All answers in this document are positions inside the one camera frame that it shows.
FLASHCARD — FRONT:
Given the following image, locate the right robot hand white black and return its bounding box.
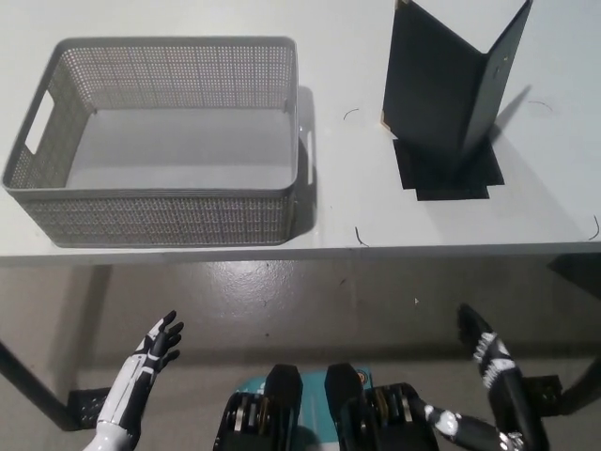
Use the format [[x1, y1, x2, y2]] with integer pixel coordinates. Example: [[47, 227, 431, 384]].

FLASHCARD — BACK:
[[456, 303, 518, 392]]

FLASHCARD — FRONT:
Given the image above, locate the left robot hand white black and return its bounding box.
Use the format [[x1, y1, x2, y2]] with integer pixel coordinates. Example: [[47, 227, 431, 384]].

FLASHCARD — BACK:
[[130, 309, 185, 377]]

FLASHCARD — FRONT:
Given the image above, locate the black notebook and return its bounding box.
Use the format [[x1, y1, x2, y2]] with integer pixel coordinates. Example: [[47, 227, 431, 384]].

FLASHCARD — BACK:
[[378, 0, 537, 166]]

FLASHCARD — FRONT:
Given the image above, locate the black robot body block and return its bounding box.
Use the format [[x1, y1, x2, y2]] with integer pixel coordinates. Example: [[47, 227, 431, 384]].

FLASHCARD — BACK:
[[325, 363, 440, 451], [212, 363, 302, 451]]

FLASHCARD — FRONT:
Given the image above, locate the black perforated foot plate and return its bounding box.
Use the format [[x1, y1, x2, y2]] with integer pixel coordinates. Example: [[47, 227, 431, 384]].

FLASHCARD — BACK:
[[67, 387, 115, 429], [519, 374, 564, 418]]

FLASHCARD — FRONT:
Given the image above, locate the black table leg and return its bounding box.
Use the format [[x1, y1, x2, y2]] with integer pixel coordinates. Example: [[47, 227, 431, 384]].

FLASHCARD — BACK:
[[0, 337, 71, 432], [561, 340, 601, 417]]

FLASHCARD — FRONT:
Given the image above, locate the grey perforated storage basket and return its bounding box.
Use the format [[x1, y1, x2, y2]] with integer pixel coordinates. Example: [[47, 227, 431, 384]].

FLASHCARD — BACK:
[[1, 35, 316, 250]]

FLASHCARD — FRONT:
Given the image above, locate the black tape patch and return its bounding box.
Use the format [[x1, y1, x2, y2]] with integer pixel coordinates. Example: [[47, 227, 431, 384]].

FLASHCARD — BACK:
[[393, 138, 506, 204]]

